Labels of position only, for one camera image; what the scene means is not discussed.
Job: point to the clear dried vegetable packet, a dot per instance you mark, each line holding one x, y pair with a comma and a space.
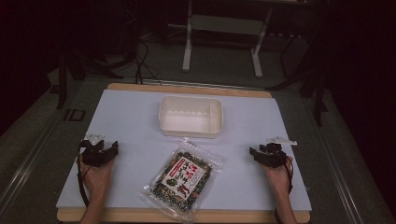
182, 179

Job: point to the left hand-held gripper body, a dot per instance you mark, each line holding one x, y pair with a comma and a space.
95, 155

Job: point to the black floor plate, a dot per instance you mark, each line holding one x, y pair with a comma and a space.
74, 115

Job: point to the white plastic container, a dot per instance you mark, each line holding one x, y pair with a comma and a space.
190, 116

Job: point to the white metal stand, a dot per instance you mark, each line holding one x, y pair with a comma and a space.
224, 25

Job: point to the white table mat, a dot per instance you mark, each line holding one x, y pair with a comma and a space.
130, 124

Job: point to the person's right hand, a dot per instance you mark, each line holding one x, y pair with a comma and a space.
278, 179

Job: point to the black stand leg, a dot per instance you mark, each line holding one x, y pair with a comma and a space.
62, 84

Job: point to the person's left hand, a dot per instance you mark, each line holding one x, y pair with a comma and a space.
97, 179

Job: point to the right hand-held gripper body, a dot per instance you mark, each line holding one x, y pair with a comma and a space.
275, 155

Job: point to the metal floor rail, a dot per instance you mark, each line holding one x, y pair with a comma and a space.
202, 84

